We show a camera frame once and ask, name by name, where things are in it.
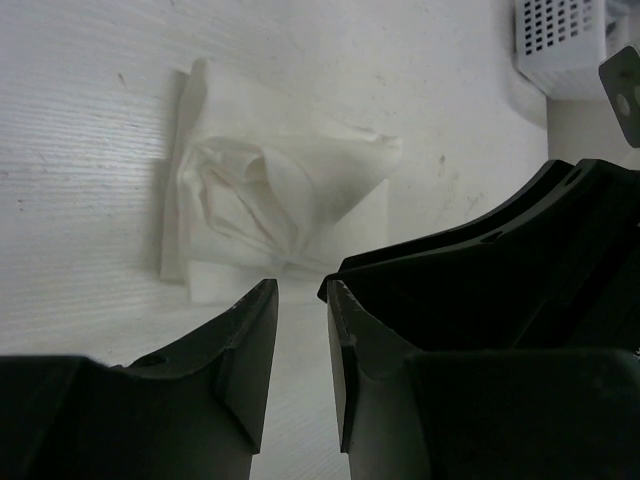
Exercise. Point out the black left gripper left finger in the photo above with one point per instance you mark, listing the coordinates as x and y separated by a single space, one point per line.
193 409

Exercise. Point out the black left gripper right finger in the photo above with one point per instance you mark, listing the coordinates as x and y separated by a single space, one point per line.
404 413

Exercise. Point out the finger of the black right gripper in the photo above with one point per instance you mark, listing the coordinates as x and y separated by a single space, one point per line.
555 265

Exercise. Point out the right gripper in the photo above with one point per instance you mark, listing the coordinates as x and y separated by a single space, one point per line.
619 76

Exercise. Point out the white tank top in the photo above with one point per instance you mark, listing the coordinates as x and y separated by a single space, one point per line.
262 184

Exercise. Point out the white plastic laundry basket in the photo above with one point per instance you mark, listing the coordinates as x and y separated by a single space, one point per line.
561 44

